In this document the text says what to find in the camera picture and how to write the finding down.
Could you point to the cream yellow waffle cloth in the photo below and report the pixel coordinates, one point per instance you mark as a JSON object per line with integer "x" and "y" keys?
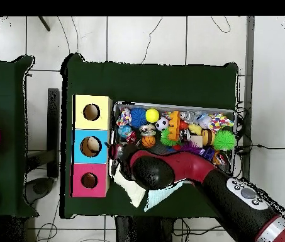
{"x": 132, "y": 190}

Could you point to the mint green waffle cloth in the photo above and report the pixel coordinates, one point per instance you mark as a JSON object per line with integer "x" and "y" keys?
{"x": 160, "y": 194}

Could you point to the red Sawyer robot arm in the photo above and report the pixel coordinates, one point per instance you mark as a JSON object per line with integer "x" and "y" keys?
{"x": 217, "y": 186}

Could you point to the wooden box with three holes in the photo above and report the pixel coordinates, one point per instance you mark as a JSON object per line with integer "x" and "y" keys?
{"x": 102, "y": 136}

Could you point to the clear mesh bin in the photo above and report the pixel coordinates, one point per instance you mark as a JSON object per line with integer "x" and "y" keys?
{"x": 228, "y": 169}

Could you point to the small orange basketball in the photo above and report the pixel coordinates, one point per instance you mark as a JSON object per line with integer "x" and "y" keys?
{"x": 148, "y": 141}

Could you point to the blue spiky rubber ball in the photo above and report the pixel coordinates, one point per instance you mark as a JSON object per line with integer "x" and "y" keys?
{"x": 138, "y": 117}

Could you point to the yellow ball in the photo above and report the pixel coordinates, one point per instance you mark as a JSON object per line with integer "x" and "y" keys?
{"x": 152, "y": 115}

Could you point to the small green spiky ball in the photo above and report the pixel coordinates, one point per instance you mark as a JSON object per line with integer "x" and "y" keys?
{"x": 167, "y": 137}

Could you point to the small soccer ball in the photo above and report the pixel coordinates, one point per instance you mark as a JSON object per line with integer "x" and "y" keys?
{"x": 162, "y": 124}

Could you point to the purple spiky monster toy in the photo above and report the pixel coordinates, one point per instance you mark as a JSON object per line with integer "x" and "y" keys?
{"x": 191, "y": 147}

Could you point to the dark green tablecloth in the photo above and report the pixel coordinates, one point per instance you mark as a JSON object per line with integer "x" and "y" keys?
{"x": 152, "y": 80}

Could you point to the green spiky rubber ball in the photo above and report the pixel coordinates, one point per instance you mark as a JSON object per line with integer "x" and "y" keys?
{"x": 224, "y": 140}

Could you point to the green covered side table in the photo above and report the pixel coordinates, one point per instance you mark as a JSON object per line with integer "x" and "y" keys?
{"x": 1, "y": 91}

